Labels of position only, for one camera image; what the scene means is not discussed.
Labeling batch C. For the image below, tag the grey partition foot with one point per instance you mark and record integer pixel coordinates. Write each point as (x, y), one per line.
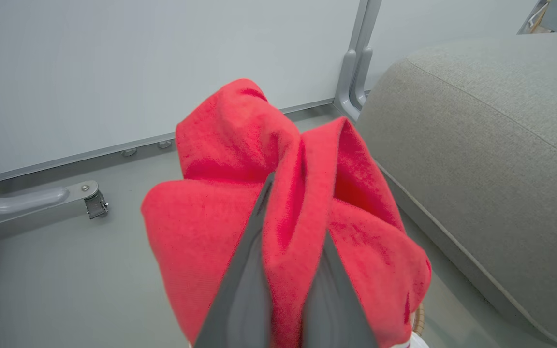
(22, 200)

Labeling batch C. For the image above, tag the grey partition corner post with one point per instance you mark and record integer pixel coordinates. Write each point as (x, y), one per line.
(353, 82)

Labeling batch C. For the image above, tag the black caster wheel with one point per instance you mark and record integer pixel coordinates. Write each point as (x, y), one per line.
(96, 205)

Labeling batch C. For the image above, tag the grey round levelling foot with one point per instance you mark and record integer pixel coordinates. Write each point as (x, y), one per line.
(164, 144)
(128, 152)

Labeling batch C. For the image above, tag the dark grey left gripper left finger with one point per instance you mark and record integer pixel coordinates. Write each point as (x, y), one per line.
(240, 299)

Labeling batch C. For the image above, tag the metal frame with wood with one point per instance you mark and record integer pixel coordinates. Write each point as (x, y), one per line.
(535, 17)

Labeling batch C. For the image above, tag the red garment with white trim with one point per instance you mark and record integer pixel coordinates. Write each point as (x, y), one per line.
(416, 343)

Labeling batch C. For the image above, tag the red fleece cloth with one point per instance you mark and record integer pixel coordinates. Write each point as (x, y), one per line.
(211, 232)

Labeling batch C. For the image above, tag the grey partition bottom rail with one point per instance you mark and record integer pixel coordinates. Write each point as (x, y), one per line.
(114, 149)

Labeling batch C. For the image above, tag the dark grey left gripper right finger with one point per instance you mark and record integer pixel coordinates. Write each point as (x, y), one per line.
(331, 309)

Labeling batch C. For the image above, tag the white basket with brown rim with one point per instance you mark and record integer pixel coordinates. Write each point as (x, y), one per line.
(419, 320)

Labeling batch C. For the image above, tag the grey fabric sofa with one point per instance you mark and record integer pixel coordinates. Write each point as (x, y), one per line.
(491, 145)

